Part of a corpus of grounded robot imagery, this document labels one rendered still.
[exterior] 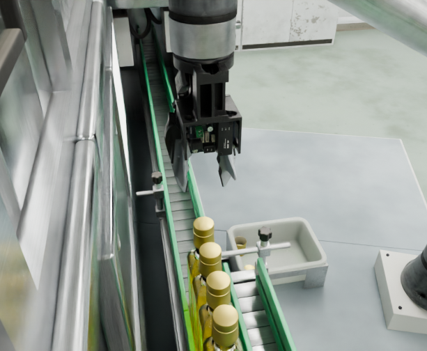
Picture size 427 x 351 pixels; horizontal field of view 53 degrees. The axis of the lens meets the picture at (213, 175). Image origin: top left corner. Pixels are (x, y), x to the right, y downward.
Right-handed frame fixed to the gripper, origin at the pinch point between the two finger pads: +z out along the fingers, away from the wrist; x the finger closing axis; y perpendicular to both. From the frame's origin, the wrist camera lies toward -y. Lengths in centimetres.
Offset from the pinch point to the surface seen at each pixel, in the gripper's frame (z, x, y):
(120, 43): 16, -10, -108
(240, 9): 82, 108, -369
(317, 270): 44, 31, -14
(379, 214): 50, 62, -36
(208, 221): 9.1, 0.8, -0.2
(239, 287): 37.3, 8.9, -7.9
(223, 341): 12.4, -1.2, 19.0
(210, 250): 9.1, -0.3, 5.9
